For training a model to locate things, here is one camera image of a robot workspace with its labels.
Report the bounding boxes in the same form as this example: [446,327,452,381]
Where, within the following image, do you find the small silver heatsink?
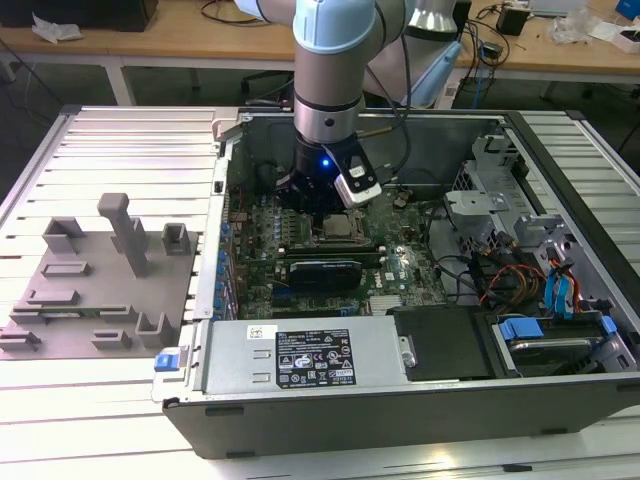
[368,293,402,315]

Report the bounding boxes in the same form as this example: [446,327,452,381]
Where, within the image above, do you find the black RAM slot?
[278,242,387,254]
[279,248,387,261]

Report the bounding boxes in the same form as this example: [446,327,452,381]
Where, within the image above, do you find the silver CPU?
[322,214,360,240]

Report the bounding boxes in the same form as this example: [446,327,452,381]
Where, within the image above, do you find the white cardboard box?
[588,19,640,54]

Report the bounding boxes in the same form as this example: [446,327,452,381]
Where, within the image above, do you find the blue case latch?
[154,351,182,374]

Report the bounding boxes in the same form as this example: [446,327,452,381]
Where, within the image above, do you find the CPU socket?
[309,207,374,247]

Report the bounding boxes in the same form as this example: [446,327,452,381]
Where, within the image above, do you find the wooden desk white legs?
[0,0,640,109]

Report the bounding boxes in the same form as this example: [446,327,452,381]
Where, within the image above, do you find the metal socket cover frame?
[315,210,371,244]

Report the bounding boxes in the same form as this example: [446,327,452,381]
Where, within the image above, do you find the open black PC case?
[152,107,640,459]

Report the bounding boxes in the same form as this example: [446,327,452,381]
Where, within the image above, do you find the green RAM stick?
[37,306,104,319]

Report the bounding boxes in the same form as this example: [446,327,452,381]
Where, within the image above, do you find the small black box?
[496,5,532,37]

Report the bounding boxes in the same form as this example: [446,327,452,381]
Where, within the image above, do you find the silver metal drive cage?
[442,132,584,261]

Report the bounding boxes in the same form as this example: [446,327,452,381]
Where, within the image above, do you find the large black box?
[0,0,160,32]

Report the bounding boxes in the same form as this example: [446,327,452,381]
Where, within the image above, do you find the green motherboard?
[222,177,451,319]

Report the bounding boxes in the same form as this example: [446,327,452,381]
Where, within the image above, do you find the crumpled white paper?
[30,12,84,42]

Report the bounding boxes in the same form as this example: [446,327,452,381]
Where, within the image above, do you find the black graphics card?
[284,256,365,292]

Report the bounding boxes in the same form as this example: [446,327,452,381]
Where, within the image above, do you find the blue flat data wire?
[543,267,564,316]
[559,272,579,321]

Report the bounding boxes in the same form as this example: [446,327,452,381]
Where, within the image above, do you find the red yellow black wire bundle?
[477,262,549,309]

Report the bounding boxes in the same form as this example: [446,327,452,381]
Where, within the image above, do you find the clear plastic bag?
[547,7,601,45]

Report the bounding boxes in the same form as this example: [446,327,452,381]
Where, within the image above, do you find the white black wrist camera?
[333,153,383,207]

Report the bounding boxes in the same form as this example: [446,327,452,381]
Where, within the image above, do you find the hard disk in blue carrier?
[492,313,621,379]

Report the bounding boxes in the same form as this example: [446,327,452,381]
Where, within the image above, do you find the silver power supply unit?
[199,317,419,399]

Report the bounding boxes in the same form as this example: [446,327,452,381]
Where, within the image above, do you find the grey plastic parts rack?
[0,192,199,361]

